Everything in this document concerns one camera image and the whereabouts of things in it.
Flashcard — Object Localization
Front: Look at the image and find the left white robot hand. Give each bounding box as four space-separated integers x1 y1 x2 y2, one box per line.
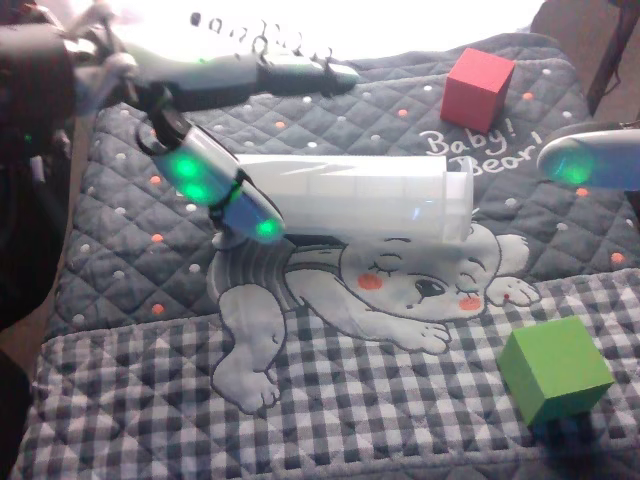
112 12 362 247

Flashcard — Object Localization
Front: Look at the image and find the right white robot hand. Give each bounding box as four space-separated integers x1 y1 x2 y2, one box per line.
536 122 640 192

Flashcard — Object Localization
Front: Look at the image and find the large clear plastic syringe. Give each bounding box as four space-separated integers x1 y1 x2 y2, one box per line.
212 153 476 251

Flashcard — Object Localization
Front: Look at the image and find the dark slanted pole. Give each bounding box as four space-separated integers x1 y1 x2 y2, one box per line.
583 0 640 117

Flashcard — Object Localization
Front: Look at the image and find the red foam cube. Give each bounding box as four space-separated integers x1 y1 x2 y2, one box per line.
439 47 517 134

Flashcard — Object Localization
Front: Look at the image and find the green foam cube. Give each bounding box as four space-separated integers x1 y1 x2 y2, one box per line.
497 315 616 428

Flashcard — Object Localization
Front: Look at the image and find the grey quilt with printed bear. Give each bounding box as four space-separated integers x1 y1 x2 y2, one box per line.
9 32 640 480

